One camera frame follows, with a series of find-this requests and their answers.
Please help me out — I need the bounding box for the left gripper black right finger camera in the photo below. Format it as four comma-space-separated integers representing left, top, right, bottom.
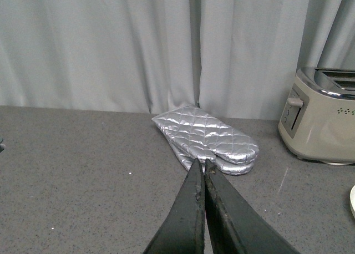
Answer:
205, 160, 298, 253

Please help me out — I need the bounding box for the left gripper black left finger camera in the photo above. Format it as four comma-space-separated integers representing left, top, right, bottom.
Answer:
144, 159, 205, 253

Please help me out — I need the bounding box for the beige two-slot toaster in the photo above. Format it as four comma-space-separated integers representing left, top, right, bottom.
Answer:
278, 67, 354, 165

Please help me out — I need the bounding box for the lower silver quilted oven mitt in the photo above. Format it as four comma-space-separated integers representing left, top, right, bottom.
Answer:
167, 139, 255, 176

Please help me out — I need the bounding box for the silver quilted oven mitt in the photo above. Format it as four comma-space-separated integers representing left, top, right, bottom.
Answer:
167, 139, 255, 176
152, 105, 259, 167

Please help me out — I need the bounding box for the upper silver quilted oven mitt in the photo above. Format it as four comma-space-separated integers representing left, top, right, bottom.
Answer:
152, 105, 259, 167

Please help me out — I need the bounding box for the white round plate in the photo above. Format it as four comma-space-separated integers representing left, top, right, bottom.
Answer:
349, 186, 355, 218

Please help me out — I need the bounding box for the grey curtain backdrop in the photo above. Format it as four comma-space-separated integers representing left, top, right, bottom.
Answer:
1, 0, 354, 120

